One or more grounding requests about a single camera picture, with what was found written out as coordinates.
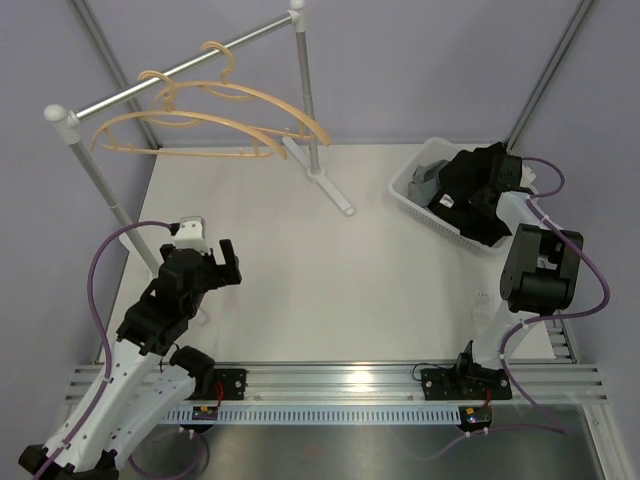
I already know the black shirt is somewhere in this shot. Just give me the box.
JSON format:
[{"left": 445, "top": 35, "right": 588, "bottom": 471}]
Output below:
[{"left": 428, "top": 143, "right": 512, "bottom": 246}]

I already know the grey button shirt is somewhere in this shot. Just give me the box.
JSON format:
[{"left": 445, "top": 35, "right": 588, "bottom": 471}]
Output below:
[{"left": 407, "top": 160, "right": 448, "bottom": 208}]

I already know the wooden hanger front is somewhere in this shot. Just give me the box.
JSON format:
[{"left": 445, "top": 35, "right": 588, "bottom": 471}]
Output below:
[{"left": 138, "top": 41, "right": 331, "bottom": 159}]

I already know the wooden hanger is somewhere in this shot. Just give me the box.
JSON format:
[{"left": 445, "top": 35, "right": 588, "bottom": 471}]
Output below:
[
  {"left": 89, "top": 69, "right": 289, "bottom": 161},
  {"left": 138, "top": 41, "right": 331, "bottom": 159}
]

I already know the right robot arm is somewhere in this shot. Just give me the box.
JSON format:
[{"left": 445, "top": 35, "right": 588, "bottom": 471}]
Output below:
[{"left": 447, "top": 158, "right": 583, "bottom": 401}]

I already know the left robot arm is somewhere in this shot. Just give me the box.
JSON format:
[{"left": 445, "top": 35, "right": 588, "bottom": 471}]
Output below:
[{"left": 18, "top": 239, "right": 242, "bottom": 479}]

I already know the white plastic basket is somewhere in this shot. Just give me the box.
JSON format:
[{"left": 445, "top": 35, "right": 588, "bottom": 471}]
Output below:
[{"left": 388, "top": 137, "right": 512, "bottom": 255}]

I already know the small white paper label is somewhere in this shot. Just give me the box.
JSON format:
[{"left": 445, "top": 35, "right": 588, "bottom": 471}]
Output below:
[{"left": 472, "top": 290, "right": 494, "bottom": 324}]

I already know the metal clothes rack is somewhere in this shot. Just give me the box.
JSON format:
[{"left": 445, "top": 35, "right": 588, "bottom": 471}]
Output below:
[{"left": 43, "top": 0, "right": 356, "bottom": 326}]

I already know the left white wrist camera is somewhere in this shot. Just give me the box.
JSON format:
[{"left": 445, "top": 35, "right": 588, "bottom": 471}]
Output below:
[{"left": 172, "top": 216, "right": 209, "bottom": 254}]

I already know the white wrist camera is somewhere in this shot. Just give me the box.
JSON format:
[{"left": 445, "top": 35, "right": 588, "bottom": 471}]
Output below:
[
  {"left": 172, "top": 216, "right": 209, "bottom": 254},
  {"left": 520, "top": 164, "right": 536, "bottom": 188}
]

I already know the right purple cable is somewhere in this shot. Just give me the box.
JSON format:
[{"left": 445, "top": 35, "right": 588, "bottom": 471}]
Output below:
[{"left": 499, "top": 157, "right": 612, "bottom": 436}]

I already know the purple cable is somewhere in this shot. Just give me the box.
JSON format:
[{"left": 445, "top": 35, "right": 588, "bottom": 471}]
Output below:
[
  {"left": 499, "top": 157, "right": 612, "bottom": 436},
  {"left": 29, "top": 218, "right": 179, "bottom": 480}
]

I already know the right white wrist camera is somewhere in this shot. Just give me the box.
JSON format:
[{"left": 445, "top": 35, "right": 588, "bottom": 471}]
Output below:
[{"left": 520, "top": 164, "right": 536, "bottom": 188}]

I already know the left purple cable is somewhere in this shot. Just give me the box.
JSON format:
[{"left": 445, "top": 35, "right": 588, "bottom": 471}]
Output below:
[{"left": 29, "top": 218, "right": 179, "bottom": 480}]

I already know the white slotted cable duct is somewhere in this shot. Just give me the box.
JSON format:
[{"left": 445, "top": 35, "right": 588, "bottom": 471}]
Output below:
[{"left": 159, "top": 405, "right": 461, "bottom": 426}]

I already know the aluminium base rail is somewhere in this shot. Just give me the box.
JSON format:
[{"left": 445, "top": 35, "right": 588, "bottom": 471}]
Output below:
[{"left": 64, "top": 361, "right": 609, "bottom": 407}]

